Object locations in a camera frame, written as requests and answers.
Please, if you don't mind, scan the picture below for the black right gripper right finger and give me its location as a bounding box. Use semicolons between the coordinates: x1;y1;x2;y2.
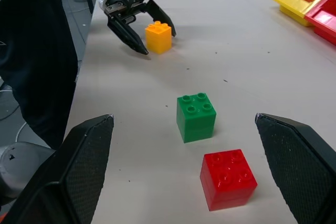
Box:
254;113;336;224

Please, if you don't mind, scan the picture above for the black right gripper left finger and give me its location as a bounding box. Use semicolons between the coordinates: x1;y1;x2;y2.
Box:
0;114;114;224

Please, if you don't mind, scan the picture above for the red toy brick cube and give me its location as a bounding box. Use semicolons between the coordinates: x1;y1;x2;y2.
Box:
199;149;258;211

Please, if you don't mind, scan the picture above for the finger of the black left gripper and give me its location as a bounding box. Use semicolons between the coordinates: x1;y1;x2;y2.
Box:
141;0;177;38
107;16;150;56

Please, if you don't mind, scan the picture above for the orange toy brick cube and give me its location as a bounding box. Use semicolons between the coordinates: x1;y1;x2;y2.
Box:
145;20;173;55

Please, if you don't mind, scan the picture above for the green toy brick cube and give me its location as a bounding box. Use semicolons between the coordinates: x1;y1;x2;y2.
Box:
176;92;217;144

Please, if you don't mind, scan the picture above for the white floor cable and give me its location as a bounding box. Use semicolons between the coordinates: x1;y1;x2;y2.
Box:
15;121;27;144

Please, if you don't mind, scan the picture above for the red plastic storage bin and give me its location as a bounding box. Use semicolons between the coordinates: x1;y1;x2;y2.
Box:
304;0;336;46

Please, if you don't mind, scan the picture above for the silver robot hip part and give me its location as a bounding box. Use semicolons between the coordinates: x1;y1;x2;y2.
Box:
0;141;57;206

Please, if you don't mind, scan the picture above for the black robot torso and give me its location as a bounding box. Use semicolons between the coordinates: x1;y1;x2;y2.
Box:
0;0;79;149

